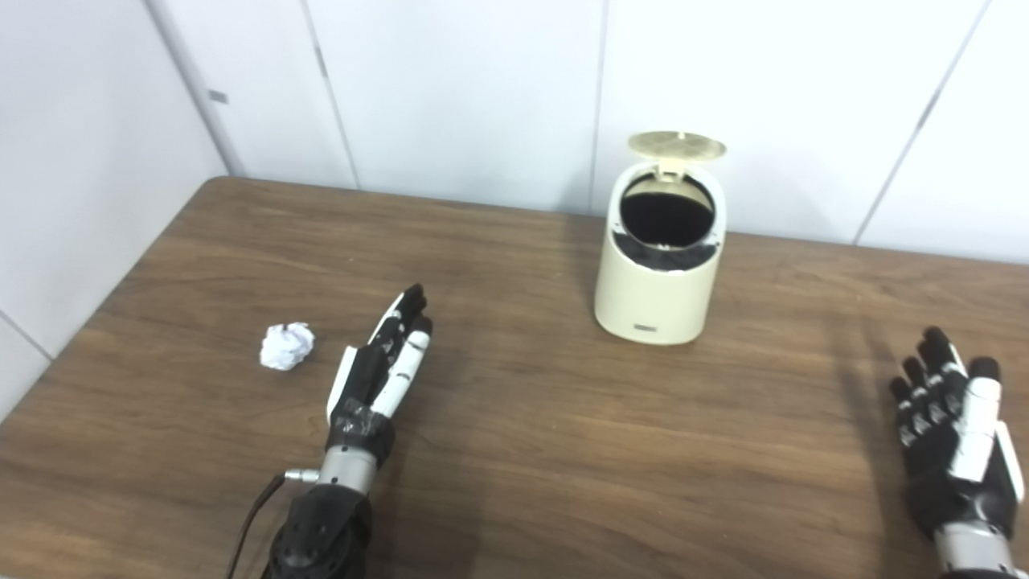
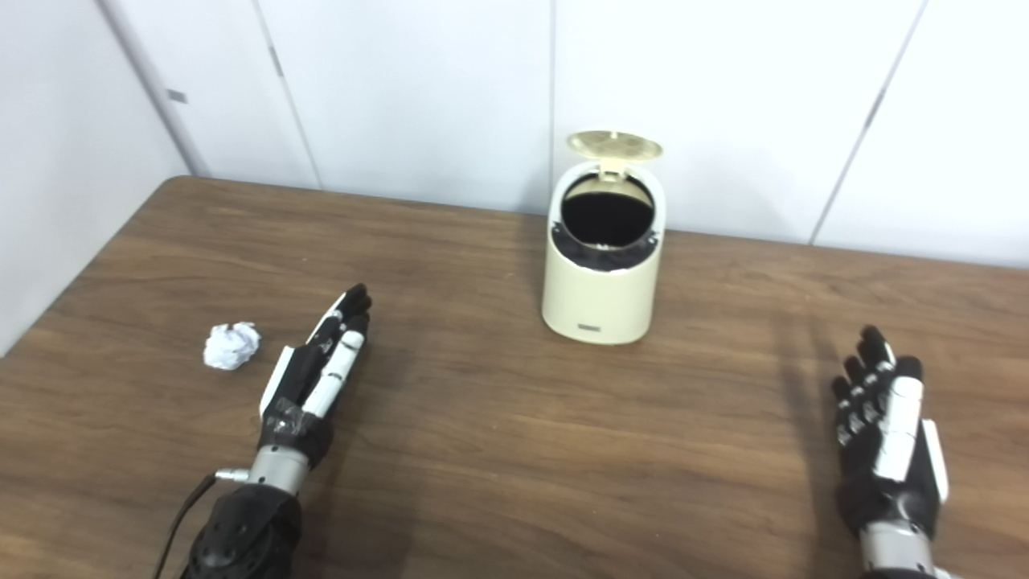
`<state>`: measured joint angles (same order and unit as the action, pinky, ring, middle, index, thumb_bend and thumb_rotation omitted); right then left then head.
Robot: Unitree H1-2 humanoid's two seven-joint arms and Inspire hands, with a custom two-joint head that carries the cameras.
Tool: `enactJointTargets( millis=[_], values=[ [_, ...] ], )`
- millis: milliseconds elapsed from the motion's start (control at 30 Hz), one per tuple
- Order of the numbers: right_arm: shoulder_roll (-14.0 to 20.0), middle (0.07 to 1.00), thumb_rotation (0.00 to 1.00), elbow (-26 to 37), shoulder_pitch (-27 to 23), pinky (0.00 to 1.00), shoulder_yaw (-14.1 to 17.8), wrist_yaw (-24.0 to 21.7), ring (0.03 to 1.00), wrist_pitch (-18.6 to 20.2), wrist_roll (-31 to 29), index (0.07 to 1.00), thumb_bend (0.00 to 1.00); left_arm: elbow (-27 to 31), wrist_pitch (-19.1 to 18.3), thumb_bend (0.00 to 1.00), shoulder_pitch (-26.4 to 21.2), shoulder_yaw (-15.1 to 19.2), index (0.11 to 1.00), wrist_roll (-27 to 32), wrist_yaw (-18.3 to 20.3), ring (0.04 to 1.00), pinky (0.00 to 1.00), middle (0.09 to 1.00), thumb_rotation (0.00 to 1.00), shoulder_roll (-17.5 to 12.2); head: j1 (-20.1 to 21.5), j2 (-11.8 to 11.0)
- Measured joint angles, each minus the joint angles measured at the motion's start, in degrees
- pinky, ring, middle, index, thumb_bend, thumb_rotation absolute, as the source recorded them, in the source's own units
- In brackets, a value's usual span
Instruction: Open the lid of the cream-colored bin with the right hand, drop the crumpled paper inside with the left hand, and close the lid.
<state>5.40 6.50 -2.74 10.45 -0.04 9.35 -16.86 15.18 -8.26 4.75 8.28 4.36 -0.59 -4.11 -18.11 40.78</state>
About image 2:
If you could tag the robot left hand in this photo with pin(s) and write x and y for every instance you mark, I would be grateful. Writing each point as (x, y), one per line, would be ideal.
(317, 378)

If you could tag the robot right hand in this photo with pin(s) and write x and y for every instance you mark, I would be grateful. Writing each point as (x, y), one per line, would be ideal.
(888, 434)

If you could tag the white paper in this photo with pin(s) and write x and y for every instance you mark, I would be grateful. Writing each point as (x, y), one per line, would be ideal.
(231, 346)

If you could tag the round cream bin lid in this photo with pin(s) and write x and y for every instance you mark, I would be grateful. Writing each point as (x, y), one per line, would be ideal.
(615, 146)

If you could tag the cream-colored bin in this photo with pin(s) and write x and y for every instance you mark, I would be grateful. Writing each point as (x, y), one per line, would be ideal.
(599, 297)

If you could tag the small gray wall tag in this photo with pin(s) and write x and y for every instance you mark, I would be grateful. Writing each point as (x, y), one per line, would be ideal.
(177, 96)

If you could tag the gray wall corner strip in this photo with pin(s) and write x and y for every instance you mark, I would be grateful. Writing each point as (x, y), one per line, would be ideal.
(153, 88)

